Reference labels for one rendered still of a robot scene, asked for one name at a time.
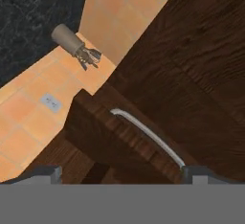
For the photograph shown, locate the dark kitchen utensils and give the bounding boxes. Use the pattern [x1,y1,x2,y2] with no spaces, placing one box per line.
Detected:
[75,45,103,72]

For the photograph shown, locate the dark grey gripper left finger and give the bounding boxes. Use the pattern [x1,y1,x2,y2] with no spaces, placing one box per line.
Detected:
[2,165,63,185]

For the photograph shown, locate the grey wall power outlet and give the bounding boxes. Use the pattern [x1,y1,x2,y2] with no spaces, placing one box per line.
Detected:
[39,93,63,114]

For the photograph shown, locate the dark wooden cabinet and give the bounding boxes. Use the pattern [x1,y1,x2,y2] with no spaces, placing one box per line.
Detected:
[22,0,245,185]

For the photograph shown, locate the silver cabinet door handle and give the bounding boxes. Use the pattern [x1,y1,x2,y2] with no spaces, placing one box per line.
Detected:
[109,107,187,170]

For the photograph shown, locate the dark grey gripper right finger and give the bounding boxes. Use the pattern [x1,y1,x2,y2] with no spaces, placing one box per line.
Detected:
[181,165,235,185]

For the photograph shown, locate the dark wooden cabinet door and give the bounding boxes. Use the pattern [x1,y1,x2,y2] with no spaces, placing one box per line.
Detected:
[62,88,205,185]

